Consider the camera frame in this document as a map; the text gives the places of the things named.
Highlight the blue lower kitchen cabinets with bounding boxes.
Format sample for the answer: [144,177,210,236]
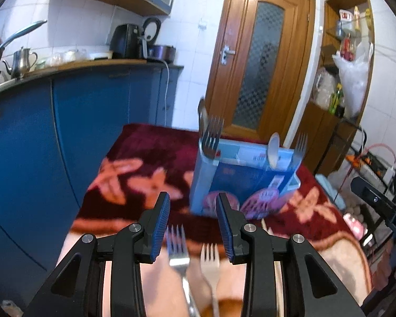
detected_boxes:
[0,63,181,308]

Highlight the wooden fork on blanket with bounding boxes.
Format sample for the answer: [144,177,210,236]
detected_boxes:
[200,243,220,317]

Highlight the steel fork on blanket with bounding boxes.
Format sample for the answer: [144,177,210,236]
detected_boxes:
[166,225,200,317]

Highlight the wooden fork in box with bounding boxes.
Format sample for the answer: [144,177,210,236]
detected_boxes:
[290,133,308,170]

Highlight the blue utensil organizer box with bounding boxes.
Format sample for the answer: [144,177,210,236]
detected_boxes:
[189,139,301,220]

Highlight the white spoon in box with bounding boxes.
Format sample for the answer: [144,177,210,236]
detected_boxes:
[267,132,280,170]

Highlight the white plastic bag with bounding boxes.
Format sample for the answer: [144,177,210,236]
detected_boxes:
[332,43,374,119]

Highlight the steel fork in box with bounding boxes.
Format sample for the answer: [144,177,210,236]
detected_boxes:
[201,116,224,160]

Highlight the wooden shelf unit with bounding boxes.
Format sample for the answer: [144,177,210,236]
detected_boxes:
[293,0,376,175]

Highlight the wooden door with glass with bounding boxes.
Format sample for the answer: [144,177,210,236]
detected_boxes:
[205,0,315,142]

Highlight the steel spoon in box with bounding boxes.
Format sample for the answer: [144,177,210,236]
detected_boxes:
[197,97,208,137]

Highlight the steel teapot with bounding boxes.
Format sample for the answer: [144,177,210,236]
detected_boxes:
[2,46,38,79]

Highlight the black air fryer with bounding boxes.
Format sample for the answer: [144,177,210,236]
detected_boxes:
[109,24,140,59]

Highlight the open rice cooker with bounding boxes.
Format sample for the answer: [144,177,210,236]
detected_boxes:
[139,17,176,64]

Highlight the black wire rack cart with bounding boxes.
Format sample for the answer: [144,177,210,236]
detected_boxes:
[329,118,396,261]

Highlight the red cable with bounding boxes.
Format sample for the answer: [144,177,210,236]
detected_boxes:
[332,142,396,202]

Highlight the silver door handle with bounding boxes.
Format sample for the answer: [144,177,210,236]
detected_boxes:
[220,44,236,65]

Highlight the white power cable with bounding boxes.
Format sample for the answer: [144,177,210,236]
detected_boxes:
[158,58,171,128]

